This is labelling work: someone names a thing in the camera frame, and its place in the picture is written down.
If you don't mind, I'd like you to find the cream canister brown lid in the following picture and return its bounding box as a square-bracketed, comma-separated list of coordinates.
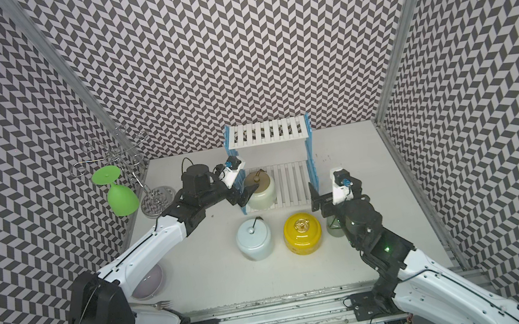
[244, 169, 277, 211]

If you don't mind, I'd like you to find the green tea canister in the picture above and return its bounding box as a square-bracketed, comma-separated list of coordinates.
[326, 215, 345, 238]

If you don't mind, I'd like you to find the yellow tea canister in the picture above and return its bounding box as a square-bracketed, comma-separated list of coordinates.
[283, 212, 322, 255]

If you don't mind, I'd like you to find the light blue tea canister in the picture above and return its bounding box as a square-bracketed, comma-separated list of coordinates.
[236, 216, 274, 261]

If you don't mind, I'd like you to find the blue white slatted shelf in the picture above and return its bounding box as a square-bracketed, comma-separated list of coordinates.
[223, 113, 319, 209]

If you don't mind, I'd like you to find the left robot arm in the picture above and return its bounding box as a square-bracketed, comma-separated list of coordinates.
[68, 156, 255, 324]

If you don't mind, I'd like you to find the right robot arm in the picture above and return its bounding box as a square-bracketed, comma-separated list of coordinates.
[310, 169, 519, 324]

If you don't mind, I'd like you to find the green plastic wine glass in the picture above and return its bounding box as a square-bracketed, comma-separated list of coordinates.
[91, 165, 140, 217]

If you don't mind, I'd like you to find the lilac bowl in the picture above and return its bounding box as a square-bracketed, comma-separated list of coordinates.
[131, 264, 165, 300]

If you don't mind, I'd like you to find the metal fork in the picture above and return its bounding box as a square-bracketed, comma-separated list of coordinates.
[131, 300, 171, 311]

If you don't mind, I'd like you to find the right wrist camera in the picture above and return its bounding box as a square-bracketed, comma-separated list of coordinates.
[330, 167, 363, 199]

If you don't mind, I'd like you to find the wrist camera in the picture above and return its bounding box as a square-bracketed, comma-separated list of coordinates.
[330, 167, 363, 199]
[218, 155, 246, 189]

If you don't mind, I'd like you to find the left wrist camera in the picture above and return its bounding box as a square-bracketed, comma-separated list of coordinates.
[218, 155, 246, 189]

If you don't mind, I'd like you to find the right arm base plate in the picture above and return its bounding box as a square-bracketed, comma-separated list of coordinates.
[347, 291, 399, 322]

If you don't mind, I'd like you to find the chrome wire glass rack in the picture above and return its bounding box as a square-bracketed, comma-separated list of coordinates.
[68, 132, 176, 220]

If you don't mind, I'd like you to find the aluminium front rail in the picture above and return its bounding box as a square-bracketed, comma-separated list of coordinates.
[191, 281, 374, 324]

